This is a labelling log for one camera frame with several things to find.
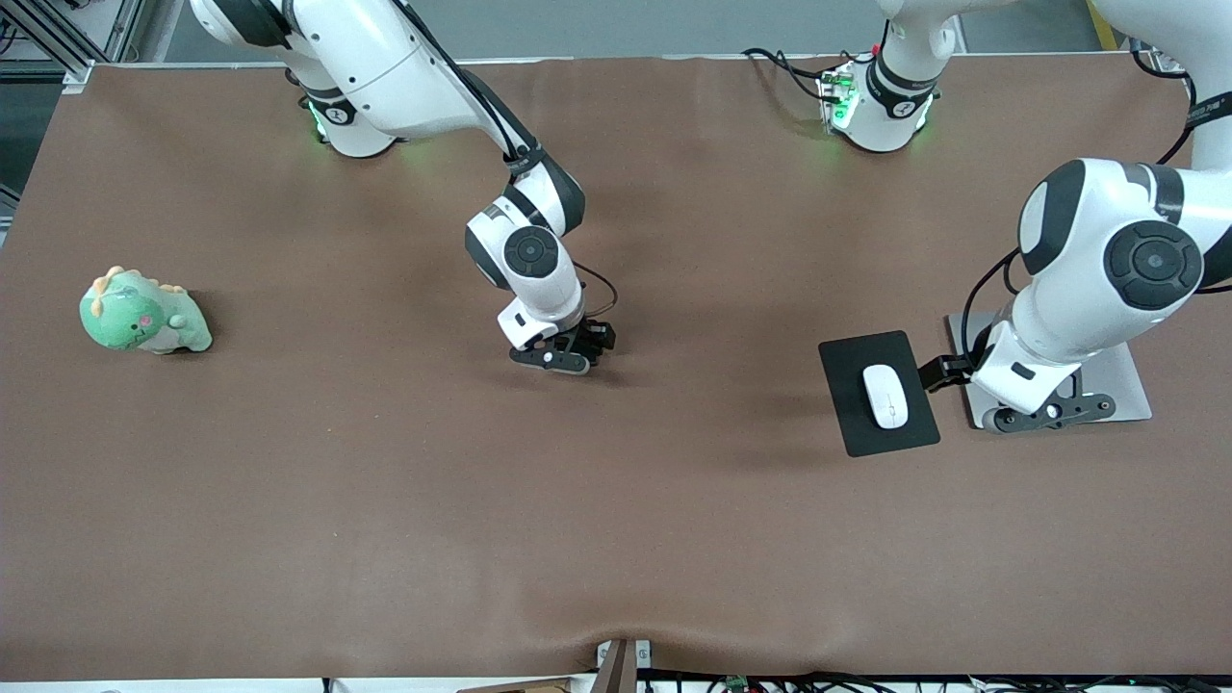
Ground white computer mouse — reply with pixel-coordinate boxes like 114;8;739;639
861;363;911;430

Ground black mouse pad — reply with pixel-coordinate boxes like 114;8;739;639
818;330;942;458

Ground silver closed laptop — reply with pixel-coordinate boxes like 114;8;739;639
948;310;1153;430

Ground large table cover mat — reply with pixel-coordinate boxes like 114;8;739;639
0;53;1232;680

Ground green lit base connector box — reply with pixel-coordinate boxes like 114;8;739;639
818;65;860;133

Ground green dinosaur plush toy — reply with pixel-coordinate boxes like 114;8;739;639
79;266;214;355

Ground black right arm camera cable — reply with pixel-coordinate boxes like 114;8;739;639
390;0;619;354

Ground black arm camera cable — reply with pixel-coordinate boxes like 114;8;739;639
919;38;1199;392
390;0;619;354

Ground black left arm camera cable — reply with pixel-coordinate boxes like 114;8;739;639
919;38;1199;392

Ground camera mount post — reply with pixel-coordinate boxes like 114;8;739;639
595;638;653;693

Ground black looped base cable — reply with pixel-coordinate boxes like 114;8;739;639
741;46;872;107

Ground aluminium profile frame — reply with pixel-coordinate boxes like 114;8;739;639
0;0;145;92

